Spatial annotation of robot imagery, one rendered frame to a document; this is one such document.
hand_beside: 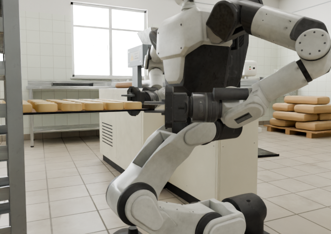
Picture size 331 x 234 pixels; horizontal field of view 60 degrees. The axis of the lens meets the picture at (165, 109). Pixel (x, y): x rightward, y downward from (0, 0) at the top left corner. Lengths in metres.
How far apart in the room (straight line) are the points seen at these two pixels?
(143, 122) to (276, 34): 1.58
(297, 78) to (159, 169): 0.53
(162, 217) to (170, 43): 0.60
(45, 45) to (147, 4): 2.02
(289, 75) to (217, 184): 1.16
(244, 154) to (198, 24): 1.14
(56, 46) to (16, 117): 4.66
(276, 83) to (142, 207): 0.55
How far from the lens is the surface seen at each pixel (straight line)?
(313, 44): 0.79
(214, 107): 0.81
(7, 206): 1.19
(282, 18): 0.86
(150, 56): 1.50
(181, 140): 1.00
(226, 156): 1.83
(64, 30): 5.36
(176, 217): 1.11
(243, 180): 1.97
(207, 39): 0.99
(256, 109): 0.80
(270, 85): 0.81
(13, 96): 0.67
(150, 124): 2.29
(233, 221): 1.22
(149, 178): 1.00
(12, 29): 0.68
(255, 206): 1.35
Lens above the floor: 0.82
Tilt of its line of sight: 4 degrees down
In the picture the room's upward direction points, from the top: straight up
